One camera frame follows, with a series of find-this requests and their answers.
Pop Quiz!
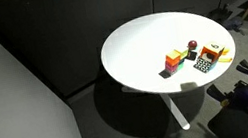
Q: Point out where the orange cube with number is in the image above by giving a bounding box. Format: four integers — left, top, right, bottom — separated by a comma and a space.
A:
198, 39, 228, 66

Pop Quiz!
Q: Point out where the pink block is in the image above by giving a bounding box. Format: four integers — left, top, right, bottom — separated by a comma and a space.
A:
164, 61, 180, 76

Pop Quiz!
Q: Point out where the orange block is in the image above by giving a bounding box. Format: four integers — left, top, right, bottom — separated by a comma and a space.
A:
164, 53, 182, 69

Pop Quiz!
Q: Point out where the yellow block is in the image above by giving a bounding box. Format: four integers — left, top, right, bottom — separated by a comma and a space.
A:
165, 48, 183, 62

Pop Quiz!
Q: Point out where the green block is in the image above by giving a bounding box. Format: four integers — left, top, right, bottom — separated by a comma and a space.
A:
177, 61, 187, 71

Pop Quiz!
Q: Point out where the lime block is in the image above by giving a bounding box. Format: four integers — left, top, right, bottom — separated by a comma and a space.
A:
177, 48, 191, 61

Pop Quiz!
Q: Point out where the black block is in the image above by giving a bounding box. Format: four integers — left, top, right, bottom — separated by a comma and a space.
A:
185, 50, 199, 62

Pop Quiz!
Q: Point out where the dark red ball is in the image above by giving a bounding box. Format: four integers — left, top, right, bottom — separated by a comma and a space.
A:
186, 39, 199, 51

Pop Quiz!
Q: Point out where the dotted black white cube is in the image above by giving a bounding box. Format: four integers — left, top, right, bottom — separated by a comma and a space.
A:
191, 53, 217, 76

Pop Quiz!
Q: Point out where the yellow toy banana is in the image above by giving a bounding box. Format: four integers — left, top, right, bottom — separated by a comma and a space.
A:
218, 55, 234, 65

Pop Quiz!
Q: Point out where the dark bag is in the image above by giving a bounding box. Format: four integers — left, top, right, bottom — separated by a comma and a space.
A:
221, 15, 246, 35

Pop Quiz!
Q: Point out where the black equipment with orange parts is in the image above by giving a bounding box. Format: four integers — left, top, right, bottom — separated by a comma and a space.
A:
205, 78, 248, 119

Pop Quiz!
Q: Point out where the white table pedestal leg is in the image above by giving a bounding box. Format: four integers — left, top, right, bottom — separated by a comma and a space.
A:
120, 76, 192, 138

